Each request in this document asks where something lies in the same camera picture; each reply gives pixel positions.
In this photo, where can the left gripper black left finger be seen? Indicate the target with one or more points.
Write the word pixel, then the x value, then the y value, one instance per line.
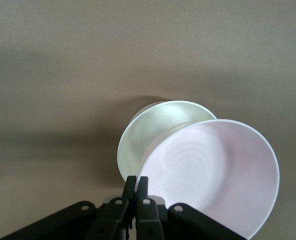
pixel 88 220

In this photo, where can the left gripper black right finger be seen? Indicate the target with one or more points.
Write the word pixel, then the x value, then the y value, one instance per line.
pixel 188 220

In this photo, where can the pink bowl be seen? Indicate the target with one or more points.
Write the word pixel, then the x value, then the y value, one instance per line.
pixel 213 170

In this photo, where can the white bowl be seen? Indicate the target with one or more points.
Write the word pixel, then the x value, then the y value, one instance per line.
pixel 143 135

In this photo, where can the brown table cloth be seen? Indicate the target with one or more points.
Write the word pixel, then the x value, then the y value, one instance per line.
pixel 63 62

